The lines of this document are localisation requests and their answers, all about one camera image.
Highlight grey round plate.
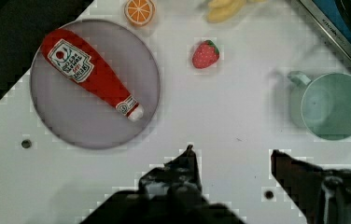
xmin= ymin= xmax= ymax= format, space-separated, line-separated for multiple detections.
xmin=30 ymin=20 xmax=161 ymax=149

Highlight green mug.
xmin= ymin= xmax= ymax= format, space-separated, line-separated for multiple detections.
xmin=288 ymin=71 xmax=351 ymax=141

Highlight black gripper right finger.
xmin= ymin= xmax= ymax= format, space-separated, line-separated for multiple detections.
xmin=271 ymin=149 xmax=351 ymax=224

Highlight yellow banana toy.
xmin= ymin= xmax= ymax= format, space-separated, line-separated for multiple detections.
xmin=206 ymin=0 xmax=265 ymax=23

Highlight orange slice toy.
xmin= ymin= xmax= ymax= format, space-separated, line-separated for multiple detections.
xmin=124 ymin=0 xmax=156 ymax=27

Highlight red ketchup bottle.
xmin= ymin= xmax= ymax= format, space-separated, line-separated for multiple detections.
xmin=41 ymin=29 xmax=144 ymax=121

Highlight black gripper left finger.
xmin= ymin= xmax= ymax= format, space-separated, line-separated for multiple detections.
xmin=138 ymin=144 xmax=202 ymax=199

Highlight red strawberry toy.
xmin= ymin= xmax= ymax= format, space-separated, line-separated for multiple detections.
xmin=192 ymin=40 xmax=220 ymax=69

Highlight black toaster oven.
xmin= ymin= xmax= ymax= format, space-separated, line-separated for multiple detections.
xmin=291 ymin=0 xmax=351 ymax=66

